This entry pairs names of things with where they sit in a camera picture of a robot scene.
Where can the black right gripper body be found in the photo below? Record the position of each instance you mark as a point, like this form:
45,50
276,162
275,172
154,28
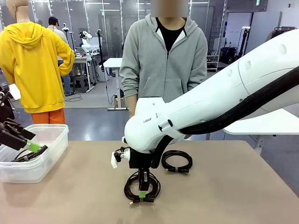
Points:
139,161

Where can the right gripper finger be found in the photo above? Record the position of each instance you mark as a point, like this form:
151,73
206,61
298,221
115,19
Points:
142,186
146,177

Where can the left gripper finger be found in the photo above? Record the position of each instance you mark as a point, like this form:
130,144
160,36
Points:
19,130
14,141

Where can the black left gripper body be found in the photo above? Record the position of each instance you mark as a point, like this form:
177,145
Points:
5,114

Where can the small white robot arm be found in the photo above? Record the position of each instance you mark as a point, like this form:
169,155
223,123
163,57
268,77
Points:
86,39

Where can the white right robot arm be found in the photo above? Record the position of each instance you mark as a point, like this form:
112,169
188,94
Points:
210,98

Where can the person's right forearm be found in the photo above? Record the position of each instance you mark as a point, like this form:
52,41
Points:
132,102

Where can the person's right hand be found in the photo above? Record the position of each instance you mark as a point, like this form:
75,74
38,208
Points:
132,114

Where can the person's left hand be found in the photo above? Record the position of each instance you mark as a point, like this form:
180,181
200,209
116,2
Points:
187,137

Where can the orange shorts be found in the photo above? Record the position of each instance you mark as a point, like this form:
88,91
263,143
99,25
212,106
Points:
50,116

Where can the clear plastic storage box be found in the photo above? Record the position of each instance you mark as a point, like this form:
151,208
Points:
46,151

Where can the yellow hoodie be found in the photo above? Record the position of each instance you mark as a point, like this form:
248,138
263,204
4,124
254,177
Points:
30,70

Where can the grey step stool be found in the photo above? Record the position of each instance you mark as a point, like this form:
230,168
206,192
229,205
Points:
80,84

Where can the cluttered white desk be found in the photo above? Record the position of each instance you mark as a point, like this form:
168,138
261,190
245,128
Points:
81,59

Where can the person wearing grey hoodie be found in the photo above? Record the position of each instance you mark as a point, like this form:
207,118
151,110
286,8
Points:
163,70

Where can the white standing desk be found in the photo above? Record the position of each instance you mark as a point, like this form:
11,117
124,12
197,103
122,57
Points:
112,63

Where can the person in black cap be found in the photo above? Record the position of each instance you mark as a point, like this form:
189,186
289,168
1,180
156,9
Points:
54,23

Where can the slim black tripod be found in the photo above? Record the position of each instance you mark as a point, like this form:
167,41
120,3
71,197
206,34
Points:
101,46

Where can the wooden shoe rack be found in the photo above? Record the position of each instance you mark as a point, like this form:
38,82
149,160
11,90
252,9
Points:
213,63

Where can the white rounded-corner table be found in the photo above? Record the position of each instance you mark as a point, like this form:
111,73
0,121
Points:
268,123

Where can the black luggage pile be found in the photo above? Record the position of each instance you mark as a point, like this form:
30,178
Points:
227,56

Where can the black light stand pole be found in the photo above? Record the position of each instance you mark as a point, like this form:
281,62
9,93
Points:
243,44

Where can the black clothes rack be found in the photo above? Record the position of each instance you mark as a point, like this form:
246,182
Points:
280,29

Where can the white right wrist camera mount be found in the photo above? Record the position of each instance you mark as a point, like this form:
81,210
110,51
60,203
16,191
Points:
116,161

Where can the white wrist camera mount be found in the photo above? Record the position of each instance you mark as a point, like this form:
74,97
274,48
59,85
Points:
116,161
15,92

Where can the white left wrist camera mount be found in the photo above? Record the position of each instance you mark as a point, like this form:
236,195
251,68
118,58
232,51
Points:
15,92

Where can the black tripod with camera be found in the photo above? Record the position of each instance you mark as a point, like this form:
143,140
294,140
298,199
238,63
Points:
67,35

